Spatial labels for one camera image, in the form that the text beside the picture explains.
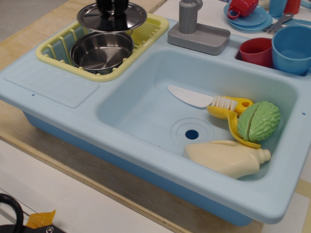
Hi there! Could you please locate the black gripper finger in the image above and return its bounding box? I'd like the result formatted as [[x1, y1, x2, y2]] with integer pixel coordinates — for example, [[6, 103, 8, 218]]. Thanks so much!
[[112, 0, 129, 16], [96, 0, 112, 14]]

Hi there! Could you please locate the stainless steel pot lid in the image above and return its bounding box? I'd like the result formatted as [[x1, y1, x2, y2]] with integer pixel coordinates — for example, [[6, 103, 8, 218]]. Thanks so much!
[[77, 3, 147, 32]]

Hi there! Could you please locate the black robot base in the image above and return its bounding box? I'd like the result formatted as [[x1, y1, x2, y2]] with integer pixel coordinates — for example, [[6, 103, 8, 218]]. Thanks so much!
[[0, 224, 64, 233]]

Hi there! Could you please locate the grey toy faucet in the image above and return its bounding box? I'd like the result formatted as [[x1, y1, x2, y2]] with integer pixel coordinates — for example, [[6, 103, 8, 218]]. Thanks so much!
[[168, 0, 231, 55]]

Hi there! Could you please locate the red mug on plates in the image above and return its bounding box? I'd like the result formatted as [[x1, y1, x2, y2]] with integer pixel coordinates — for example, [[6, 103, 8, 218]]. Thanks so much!
[[227, 0, 259, 20]]

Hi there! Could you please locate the blue plate stack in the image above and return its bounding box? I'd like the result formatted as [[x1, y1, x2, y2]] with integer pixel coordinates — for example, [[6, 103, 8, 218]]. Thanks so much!
[[223, 3, 273, 32]]

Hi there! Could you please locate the yellow dish brush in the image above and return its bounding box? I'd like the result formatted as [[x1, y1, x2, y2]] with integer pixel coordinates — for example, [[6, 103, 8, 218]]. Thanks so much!
[[207, 96, 261, 149]]

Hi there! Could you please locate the red plastic cup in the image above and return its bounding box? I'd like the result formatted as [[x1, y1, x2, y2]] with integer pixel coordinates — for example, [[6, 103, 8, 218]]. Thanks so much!
[[239, 37, 273, 67]]

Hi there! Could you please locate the grey toy fork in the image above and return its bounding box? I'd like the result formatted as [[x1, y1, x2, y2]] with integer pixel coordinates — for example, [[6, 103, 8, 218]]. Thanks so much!
[[263, 13, 294, 33]]

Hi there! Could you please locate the blue cup at back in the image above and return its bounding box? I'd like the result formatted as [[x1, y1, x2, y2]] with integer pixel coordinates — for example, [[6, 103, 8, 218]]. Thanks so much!
[[268, 0, 287, 18]]

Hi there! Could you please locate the red cup at back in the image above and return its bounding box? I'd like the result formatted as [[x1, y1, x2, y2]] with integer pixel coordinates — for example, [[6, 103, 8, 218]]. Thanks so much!
[[283, 0, 301, 15]]

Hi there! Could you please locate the light blue toy sink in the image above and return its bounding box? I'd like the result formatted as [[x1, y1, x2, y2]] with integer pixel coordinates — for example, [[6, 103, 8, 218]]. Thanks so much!
[[0, 34, 311, 226]]

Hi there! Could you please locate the blue tray at right edge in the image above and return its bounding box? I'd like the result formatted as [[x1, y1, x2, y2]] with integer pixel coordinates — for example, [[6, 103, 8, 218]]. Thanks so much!
[[284, 18, 311, 26]]

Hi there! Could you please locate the blue plastic cup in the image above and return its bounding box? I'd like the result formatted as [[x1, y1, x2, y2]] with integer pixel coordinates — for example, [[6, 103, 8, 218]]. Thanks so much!
[[272, 25, 311, 76]]

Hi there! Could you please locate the green toy cabbage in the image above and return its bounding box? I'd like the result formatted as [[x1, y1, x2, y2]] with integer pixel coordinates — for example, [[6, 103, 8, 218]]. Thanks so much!
[[237, 101, 281, 143]]

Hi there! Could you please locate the cream toy detergent bottle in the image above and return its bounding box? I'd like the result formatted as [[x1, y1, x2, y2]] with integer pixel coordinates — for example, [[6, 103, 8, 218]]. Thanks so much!
[[184, 140, 271, 179]]

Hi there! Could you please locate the yellow tape piece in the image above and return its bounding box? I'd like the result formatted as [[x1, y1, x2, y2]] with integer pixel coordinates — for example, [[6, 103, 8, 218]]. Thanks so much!
[[26, 210, 56, 229]]

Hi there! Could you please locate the white toy knife yellow handle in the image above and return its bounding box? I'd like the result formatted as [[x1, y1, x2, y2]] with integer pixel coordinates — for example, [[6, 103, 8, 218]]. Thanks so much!
[[167, 85, 254, 116]]

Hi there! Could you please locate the black cable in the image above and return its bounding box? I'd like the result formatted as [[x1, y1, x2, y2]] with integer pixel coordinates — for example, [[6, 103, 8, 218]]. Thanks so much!
[[0, 193, 24, 233]]

